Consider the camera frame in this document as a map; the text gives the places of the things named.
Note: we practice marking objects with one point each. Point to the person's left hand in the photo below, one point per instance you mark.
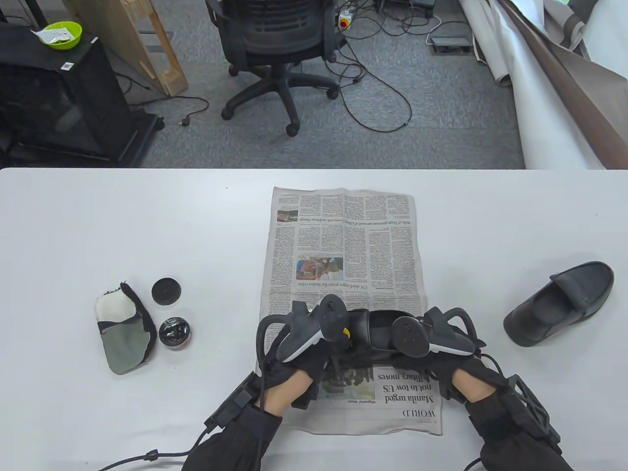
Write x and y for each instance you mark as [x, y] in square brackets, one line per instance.
[309, 360]

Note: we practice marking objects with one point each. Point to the person's right hand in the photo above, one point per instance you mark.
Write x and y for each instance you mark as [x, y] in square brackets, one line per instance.
[466, 378]

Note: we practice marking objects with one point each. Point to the black leather shoe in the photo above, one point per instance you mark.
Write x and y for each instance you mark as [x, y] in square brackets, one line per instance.
[382, 324]
[579, 289]

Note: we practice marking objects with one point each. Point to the newspaper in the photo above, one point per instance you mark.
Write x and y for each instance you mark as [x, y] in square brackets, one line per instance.
[373, 245]

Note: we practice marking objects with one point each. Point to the black shoe polish jar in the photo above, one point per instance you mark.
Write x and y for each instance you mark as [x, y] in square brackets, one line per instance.
[174, 333]

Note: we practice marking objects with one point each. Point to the black round polish lid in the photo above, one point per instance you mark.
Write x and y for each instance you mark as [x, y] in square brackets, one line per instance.
[166, 291]

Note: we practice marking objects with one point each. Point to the grey white polishing mitt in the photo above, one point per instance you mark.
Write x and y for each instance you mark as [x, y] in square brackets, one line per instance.
[125, 343]

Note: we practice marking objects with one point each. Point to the person's left forearm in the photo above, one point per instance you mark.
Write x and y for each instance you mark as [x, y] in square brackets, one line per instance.
[235, 441]

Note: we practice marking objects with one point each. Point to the person's right forearm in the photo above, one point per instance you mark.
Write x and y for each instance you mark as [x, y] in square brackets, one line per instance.
[510, 436]

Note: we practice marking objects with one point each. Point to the grey left hand controller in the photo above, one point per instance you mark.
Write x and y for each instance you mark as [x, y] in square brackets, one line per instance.
[304, 333]

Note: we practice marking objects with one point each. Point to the grey hand controller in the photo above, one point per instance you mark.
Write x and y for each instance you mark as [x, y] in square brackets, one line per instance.
[412, 338]
[304, 333]

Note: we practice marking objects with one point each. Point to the grey right hand controller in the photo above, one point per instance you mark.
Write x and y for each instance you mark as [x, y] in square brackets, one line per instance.
[412, 338]

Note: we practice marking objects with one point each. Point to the white rolled sheet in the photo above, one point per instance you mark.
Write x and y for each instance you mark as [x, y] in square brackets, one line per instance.
[535, 113]

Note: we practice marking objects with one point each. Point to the brown sheet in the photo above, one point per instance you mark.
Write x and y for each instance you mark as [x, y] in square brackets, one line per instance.
[588, 113]

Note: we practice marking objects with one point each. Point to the black office chair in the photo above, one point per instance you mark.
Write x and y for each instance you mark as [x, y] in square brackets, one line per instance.
[274, 29]

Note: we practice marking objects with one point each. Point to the red yellow stop button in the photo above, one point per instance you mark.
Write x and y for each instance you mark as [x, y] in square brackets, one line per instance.
[344, 20]

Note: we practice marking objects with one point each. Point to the black cabinet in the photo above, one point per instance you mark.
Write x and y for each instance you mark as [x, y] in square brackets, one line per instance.
[73, 98]

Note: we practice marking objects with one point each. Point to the white fabric sheet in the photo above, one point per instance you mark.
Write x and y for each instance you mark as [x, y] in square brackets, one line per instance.
[608, 39]

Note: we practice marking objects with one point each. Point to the grey fabric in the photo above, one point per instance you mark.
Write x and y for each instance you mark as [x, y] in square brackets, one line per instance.
[569, 24]

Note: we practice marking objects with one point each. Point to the black floor box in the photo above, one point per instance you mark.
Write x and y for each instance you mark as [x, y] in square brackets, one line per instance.
[402, 4]

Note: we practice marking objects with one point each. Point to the green bowl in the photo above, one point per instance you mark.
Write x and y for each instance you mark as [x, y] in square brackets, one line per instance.
[72, 39]

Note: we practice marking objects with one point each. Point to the white packet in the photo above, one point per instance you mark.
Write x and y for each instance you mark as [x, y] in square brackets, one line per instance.
[51, 34]

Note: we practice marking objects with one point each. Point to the black metal leg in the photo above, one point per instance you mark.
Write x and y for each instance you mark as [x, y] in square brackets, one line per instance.
[34, 10]

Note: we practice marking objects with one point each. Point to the black right wrist mount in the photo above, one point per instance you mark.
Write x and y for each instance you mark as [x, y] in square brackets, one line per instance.
[535, 409]

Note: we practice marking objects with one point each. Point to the black wrist mount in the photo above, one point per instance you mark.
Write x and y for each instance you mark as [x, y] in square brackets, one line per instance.
[230, 405]
[535, 409]

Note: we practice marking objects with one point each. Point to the black left wrist mount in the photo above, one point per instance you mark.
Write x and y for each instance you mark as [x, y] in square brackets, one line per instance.
[230, 405]

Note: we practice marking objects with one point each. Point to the wooden frame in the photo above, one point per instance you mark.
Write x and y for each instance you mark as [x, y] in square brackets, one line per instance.
[147, 54]

